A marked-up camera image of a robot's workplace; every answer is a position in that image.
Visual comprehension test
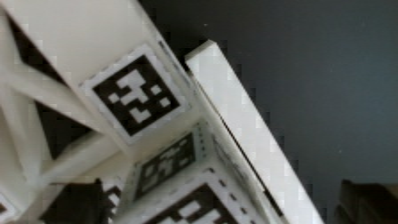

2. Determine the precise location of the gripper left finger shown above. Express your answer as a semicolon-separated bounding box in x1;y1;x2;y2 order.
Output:
39;180;121;224

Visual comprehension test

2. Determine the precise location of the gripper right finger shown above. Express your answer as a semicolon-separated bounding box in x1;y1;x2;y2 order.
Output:
334;180;398;224

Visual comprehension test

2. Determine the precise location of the white chair back frame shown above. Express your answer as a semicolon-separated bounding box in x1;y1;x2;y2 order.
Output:
0;0;201;224

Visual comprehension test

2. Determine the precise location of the white U-shaped fence frame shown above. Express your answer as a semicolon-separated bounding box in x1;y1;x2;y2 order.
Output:
185;40;324;224

